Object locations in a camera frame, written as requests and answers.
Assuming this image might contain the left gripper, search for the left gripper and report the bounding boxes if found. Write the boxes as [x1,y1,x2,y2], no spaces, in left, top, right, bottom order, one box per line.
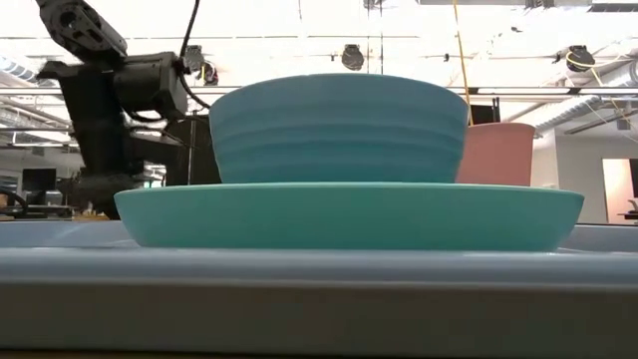
[36,61,147,221]

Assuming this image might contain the black computer monitor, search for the black computer monitor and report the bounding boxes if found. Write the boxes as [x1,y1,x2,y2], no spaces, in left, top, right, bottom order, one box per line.
[21,168,58,193]

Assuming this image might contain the black left camera cable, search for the black left camera cable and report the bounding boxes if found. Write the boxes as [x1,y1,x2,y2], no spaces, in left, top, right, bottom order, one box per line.
[177,0,213,112]

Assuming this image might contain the yellow hanging cable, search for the yellow hanging cable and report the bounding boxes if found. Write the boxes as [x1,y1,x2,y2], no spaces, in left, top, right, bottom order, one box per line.
[452,0,476,127]

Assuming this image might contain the round sign on pole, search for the round sign on pole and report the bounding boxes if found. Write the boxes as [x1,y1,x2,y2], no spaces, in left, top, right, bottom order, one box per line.
[187,112,198,186]

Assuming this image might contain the blue ribbed bowl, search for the blue ribbed bowl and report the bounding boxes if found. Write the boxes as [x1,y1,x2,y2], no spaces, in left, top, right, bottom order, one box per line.
[207,72,472,185]

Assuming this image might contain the blue plastic serving tray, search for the blue plastic serving tray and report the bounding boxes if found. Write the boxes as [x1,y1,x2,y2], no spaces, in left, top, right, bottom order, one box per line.
[0,220,638,353]

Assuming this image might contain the teal deep plate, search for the teal deep plate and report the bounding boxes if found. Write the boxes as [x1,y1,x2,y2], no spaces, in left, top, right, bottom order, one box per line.
[113,181,586,252]

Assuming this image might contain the pink ribbed cup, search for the pink ribbed cup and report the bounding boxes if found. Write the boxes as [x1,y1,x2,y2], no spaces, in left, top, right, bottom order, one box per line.
[455,122,537,187]

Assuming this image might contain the black ceiling cable reel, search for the black ceiling cable reel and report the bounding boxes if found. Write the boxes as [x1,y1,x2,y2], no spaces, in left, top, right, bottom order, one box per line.
[564,44,598,74]
[340,43,366,72]
[180,44,220,87]

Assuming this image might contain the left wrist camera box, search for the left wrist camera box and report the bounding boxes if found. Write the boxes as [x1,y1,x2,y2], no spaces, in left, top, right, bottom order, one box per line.
[114,51,189,122]

